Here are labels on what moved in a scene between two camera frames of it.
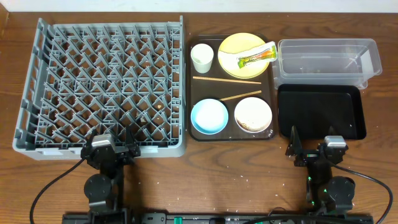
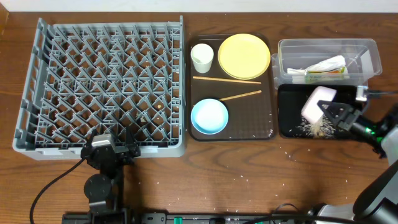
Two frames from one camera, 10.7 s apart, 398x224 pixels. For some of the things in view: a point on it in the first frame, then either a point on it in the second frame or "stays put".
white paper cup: (202, 55) stays put
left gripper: (116, 154) stays put
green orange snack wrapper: (268, 53) → (332, 71)
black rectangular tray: (320, 110) stays put
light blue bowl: (209, 116) stays put
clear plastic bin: (327, 61) stays put
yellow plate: (235, 45) stays put
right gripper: (295, 148) → (347, 111)
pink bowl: (253, 114) → (311, 111)
